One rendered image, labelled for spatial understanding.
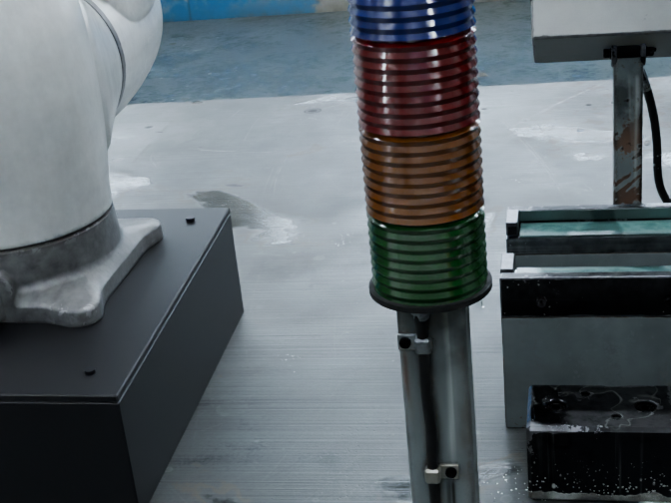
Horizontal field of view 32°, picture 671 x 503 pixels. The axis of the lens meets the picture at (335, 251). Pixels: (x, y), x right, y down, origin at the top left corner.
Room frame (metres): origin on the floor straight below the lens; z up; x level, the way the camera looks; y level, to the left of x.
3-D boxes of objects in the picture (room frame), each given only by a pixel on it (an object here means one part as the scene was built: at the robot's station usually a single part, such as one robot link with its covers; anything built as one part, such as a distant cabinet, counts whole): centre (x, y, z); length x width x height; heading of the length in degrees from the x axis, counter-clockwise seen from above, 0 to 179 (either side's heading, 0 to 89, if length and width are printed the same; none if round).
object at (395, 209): (0.54, -0.05, 1.10); 0.06 x 0.06 x 0.04
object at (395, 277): (0.54, -0.05, 1.05); 0.06 x 0.06 x 0.04
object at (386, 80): (0.54, -0.05, 1.14); 0.06 x 0.06 x 0.04
